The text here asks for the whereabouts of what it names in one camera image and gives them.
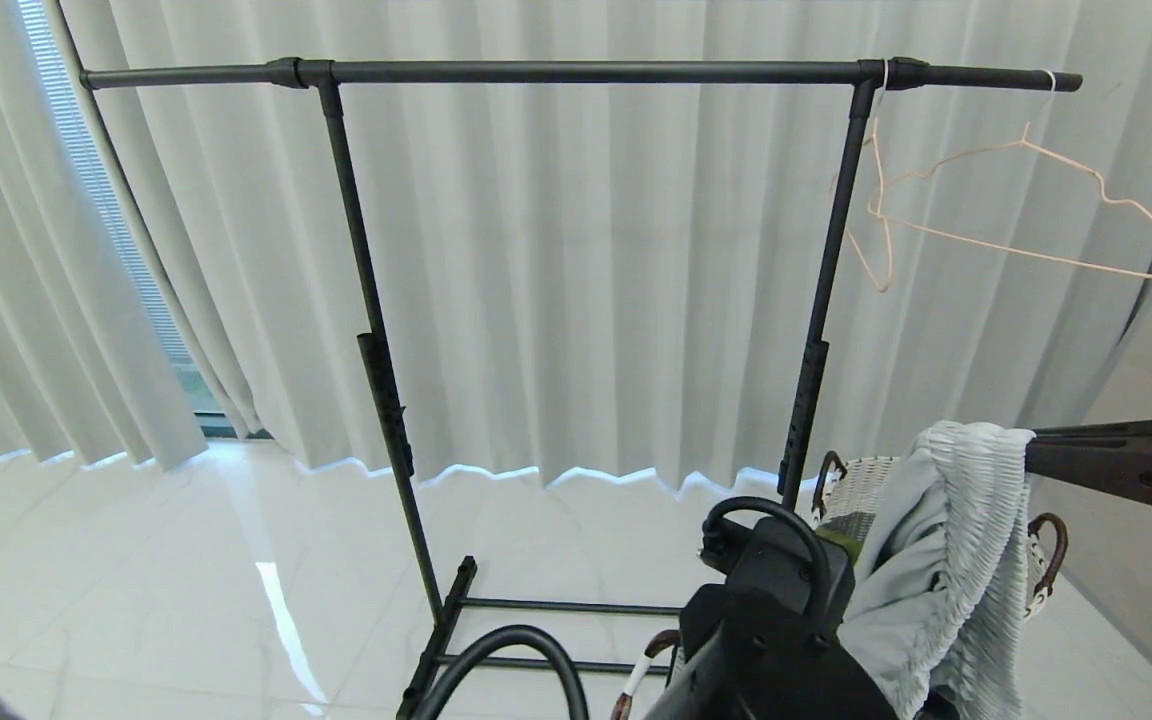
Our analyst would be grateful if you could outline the pale grey shorts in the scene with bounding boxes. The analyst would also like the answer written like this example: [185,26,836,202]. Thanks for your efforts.
[831,420,1037,720]

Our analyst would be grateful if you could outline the pink clothes hanger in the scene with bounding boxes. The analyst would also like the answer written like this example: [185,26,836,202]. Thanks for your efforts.
[829,65,897,294]
[866,75,1152,281]

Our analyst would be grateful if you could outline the white laundry basket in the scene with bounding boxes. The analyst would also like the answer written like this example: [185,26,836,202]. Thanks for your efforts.
[811,450,1070,621]

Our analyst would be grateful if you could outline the black clothes rack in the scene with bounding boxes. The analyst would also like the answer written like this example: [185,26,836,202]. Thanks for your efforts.
[79,56,1084,720]

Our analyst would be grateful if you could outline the white curtain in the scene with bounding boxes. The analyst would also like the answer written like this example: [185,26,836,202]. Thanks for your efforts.
[0,0,209,471]
[56,0,1152,491]

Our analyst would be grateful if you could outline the window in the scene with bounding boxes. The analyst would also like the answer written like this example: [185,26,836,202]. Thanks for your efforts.
[16,0,272,441]

